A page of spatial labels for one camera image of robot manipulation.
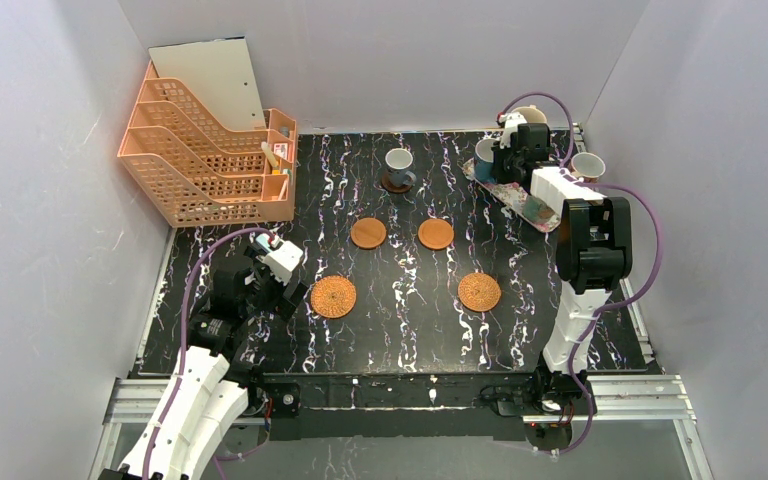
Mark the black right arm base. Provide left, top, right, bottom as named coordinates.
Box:
left=474, top=369, right=597, bottom=456

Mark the aluminium frame rail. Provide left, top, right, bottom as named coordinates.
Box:
left=89, top=374, right=713, bottom=480

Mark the tall beige mug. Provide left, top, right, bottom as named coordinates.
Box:
left=513, top=105, right=548, bottom=124

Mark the dark wooden coaster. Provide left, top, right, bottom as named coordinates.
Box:
left=381, top=176, right=413, bottom=194

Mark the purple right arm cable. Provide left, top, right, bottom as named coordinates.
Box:
left=495, top=91, right=662, bottom=457

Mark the orange plastic file organizer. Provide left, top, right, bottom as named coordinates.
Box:
left=118, top=66, right=298, bottom=227

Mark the white and red mug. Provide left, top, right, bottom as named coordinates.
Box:
left=569, top=152, right=606, bottom=183

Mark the woven rattan coaster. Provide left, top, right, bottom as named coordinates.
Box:
left=457, top=272, right=502, bottom=312
left=310, top=275, right=357, bottom=319

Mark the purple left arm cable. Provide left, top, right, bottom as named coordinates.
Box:
left=140, top=227, right=276, bottom=480

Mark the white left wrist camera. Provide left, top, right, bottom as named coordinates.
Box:
left=255, top=233, right=303, bottom=285

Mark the floral tray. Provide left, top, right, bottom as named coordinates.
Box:
left=461, top=158, right=560, bottom=233

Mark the light wooden coaster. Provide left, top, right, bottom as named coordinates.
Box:
left=417, top=218, right=455, bottom=250
left=350, top=217, right=387, bottom=249

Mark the small grey mug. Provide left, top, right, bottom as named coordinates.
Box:
left=384, top=148, right=416, bottom=186

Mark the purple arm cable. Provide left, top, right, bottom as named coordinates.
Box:
left=495, top=91, right=662, bottom=457
left=140, top=227, right=276, bottom=480

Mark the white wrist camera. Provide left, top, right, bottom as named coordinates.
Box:
left=497, top=111, right=527, bottom=149
left=255, top=233, right=303, bottom=285

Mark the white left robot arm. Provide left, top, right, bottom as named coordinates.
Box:
left=99, top=228, right=309, bottom=479

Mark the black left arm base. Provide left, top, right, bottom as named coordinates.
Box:
left=223, top=362, right=301, bottom=422

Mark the blue patterned mug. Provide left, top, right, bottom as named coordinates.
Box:
left=474, top=138, right=497, bottom=184

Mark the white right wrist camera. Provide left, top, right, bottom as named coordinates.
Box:
left=497, top=111, right=527, bottom=149

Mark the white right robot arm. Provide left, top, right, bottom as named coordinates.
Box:
left=492, top=113, right=632, bottom=376

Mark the white board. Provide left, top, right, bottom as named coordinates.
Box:
left=148, top=37, right=266, bottom=131

